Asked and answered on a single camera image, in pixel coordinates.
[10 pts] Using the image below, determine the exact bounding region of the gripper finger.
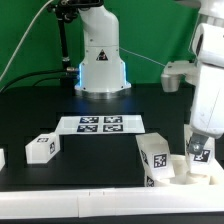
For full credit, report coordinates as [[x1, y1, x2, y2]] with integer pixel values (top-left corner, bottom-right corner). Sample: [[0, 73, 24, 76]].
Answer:
[[187, 133, 208, 155]]

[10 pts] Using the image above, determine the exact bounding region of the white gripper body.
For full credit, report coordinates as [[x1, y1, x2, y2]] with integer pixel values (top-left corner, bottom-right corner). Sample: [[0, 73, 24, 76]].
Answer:
[[190, 64, 224, 139]]

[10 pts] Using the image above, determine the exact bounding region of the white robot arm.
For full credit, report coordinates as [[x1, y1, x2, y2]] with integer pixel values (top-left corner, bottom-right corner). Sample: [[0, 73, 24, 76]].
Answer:
[[75, 0, 224, 154]]

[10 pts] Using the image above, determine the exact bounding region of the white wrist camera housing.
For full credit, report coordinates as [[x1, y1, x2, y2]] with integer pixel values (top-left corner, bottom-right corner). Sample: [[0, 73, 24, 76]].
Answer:
[[191, 23, 224, 68]]

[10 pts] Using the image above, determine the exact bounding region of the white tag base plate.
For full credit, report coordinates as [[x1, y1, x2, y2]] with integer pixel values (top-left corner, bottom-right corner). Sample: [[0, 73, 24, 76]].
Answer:
[[55, 115, 145, 135]]

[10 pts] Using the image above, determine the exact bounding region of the white U-shaped wall fence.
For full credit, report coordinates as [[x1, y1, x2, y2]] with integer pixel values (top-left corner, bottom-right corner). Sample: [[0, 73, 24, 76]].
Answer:
[[0, 148, 224, 220]]

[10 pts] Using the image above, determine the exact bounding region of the black cable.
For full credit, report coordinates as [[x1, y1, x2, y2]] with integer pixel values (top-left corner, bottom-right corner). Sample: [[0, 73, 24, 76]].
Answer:
[[0, 68, 78, 94]]

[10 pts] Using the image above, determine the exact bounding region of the black camera stand pole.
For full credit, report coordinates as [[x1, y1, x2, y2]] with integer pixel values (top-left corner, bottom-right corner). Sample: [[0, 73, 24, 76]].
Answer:
[[47, 0, 104, 88]]

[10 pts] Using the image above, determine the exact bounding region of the grey cable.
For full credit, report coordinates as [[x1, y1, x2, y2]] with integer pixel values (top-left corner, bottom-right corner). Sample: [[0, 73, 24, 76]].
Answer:
[[0, 0, 54, 82]]

